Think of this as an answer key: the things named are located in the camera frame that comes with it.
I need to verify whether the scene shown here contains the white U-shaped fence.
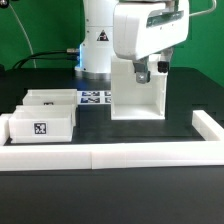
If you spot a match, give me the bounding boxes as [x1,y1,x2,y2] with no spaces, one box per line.
[0,110,224,171]

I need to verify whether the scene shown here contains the thin white cable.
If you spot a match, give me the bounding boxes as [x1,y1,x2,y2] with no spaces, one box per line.
[9,3,37,69]

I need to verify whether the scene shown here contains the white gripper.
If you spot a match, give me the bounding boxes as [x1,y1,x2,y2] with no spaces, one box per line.
[113,0,189,84]

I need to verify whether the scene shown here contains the white drawer cabinet box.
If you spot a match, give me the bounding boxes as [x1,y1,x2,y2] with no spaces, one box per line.
[111,54,167,120]

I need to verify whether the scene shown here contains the white drawer tray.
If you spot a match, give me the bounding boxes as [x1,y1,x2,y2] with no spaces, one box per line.
[9,105,76,143]
[22,89,77,106]

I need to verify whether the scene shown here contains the black cables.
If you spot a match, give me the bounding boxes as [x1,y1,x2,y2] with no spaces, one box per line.
[11,48,81,70]

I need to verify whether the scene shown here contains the white front drawer tray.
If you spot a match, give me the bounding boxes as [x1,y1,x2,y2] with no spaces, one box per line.
[9,105,76,143]

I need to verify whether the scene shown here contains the marker tag sheet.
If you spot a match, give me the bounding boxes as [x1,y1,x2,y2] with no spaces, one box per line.
[77,90,111,105]

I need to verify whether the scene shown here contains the white rear drawer tray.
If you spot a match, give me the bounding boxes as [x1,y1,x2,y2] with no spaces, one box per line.
[22,89,77,106]

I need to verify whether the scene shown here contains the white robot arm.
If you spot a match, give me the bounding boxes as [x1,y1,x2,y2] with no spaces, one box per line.
[75,0,190,84]

